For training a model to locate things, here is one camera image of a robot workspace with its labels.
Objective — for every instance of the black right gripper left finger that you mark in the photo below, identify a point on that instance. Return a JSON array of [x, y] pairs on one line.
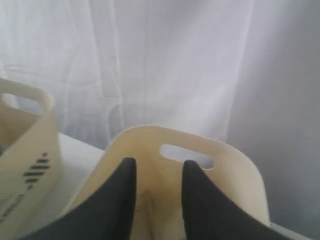
[[106, 215]]

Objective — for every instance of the white backdrop curtain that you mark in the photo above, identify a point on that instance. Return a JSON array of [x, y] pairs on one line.
[[245, 72]]

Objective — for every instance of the cream bin with square mark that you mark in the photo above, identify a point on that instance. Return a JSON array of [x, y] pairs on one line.
[[31, 162]]

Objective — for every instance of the cream bin with triangle mark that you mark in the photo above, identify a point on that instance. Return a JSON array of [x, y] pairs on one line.
[[158, 208]]

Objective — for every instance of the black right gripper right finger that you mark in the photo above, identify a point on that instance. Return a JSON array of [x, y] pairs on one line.
[[208, 214]]

